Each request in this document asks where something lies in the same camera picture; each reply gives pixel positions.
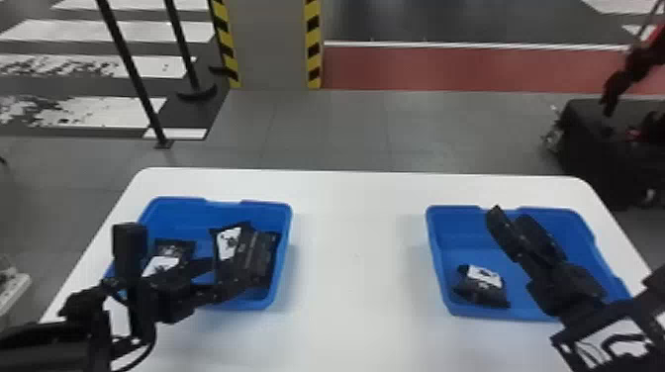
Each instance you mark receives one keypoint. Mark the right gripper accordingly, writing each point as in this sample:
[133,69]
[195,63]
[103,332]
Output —
[569,288]

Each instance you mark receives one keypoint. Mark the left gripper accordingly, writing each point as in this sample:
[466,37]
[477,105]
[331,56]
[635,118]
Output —
[166,298]

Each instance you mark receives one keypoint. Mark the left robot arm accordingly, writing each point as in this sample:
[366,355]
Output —
[49,343]

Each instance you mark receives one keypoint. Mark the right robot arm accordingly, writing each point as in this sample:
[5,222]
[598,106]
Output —
[618,337]

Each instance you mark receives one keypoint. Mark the black part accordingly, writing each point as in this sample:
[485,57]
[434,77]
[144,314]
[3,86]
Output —
[174,248]
[249,254]
[480,285]
[160,265]

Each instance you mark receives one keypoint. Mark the blue tray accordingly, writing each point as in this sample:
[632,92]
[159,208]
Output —
[457,239]
[187,218]

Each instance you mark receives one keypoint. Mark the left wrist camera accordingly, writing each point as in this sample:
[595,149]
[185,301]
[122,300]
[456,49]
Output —
[129,249]

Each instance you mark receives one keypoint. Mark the black post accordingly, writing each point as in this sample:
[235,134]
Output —
[183,52]
[132,73]

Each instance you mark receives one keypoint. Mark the striped post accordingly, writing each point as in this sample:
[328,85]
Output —
[224,41]
[313,46]

